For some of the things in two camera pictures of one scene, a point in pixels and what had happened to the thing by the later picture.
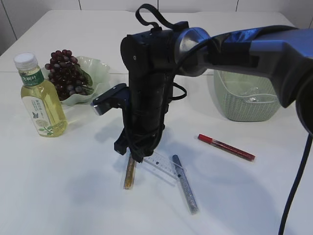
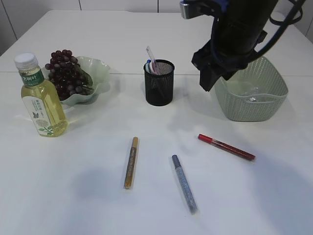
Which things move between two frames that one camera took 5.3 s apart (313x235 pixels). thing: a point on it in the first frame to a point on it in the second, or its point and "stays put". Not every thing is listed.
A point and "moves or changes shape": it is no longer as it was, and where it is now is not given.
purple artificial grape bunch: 67,74 stays put
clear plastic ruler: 167,165 moves or changes shape
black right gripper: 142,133 to 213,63
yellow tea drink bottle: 43,98 stays put
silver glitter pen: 186,185 stays put
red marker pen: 227,147 stays put
